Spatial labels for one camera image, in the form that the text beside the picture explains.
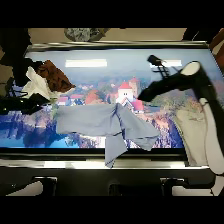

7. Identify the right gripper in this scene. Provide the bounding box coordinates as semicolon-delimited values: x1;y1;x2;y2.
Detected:
137;79;168;103

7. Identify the grey-blue shirt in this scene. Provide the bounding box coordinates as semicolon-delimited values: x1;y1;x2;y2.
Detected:
54;102;161;169

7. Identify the beige garment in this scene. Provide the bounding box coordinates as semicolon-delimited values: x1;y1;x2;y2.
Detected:
172;108;210;168

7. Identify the person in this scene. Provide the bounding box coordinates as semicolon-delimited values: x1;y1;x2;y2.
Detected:
182;28;224;71

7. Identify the grey mottled garment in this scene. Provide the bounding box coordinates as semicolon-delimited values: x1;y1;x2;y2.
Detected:
63;28;110;43

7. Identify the white garment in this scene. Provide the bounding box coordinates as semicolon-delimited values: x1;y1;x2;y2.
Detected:
20;65;76;102

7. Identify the black garment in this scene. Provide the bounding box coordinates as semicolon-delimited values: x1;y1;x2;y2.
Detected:
0;28;44;88

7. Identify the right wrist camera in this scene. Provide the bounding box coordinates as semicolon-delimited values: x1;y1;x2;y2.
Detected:
146;54;172;80

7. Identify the silver frame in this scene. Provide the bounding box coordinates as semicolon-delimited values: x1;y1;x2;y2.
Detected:
0;39;224;197

